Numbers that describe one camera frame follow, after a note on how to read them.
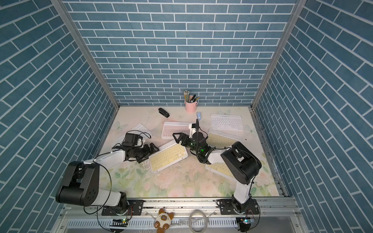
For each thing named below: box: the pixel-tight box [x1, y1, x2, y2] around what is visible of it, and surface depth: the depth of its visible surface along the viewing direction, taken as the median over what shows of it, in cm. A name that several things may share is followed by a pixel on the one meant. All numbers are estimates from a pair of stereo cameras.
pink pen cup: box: [184, 99, 199, 114], surface depth 114 cm
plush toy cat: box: [154, 208, 174, 233], surface depth 69 cm
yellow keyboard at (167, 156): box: [148, 141, 189, 174], surface depth 89 cm
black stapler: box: [158, 107, 170, 118], surface depth 117 cm
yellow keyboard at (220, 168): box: [204, 162, 237, 181], surface depth 88 cm
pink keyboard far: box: [161, 121, 196, 140], surface depth 107 cm
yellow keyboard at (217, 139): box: [206, 128, 243, 149], surface depth 104 cm
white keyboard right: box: [210, 113, 244, 131], surface depth 113 cm
